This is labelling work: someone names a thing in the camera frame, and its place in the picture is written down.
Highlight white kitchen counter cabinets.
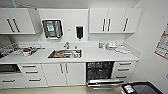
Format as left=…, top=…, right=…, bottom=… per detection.
left=0, top=46, right=140, bottom=89

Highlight black soap dispenser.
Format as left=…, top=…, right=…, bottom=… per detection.
left=75, top=25, right=84, bottom=40

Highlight small clear bottle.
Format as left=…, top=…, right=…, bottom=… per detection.
left=98, top=40, right=104, bottom=50

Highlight chrome faucet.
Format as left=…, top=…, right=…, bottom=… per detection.
left=63, top=41, right=72, bottom=50

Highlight steel sink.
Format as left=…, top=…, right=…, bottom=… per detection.
left=47, top=49, right=83, bottom=60

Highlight orange item in sink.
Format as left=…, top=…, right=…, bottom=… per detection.
left=54, top=50, right=65, bottom=57

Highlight white plate stack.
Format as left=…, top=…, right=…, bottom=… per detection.
left=106, top=41, right=118, bottom=52

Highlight steel dishwasher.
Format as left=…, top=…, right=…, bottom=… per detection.
left=85, top=60, right=124, bottom=88

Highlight white upper cabinet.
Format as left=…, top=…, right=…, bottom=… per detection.
left=88, top=7, right=144, bottom=34
left=0, top=7, right=43, bottom=35

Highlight red cup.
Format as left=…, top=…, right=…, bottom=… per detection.
left=22, top=48, right=31, bottom=56

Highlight microwave oven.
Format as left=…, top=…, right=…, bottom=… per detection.
left=0, top=63, right=21, bottom=74

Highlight light blue bottle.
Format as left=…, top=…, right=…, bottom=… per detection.
left=10, top=0, right=18, bottom=8

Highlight wall mounted dispenser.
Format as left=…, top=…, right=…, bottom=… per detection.
left=41, top=18, right=64, bottom=40

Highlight wire dish rack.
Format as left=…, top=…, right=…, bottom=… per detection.
left=0, top=43, right=38, bottom=58

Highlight wall papers strip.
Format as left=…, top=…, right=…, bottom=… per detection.
left=153, top=24, right=168, bottom=61

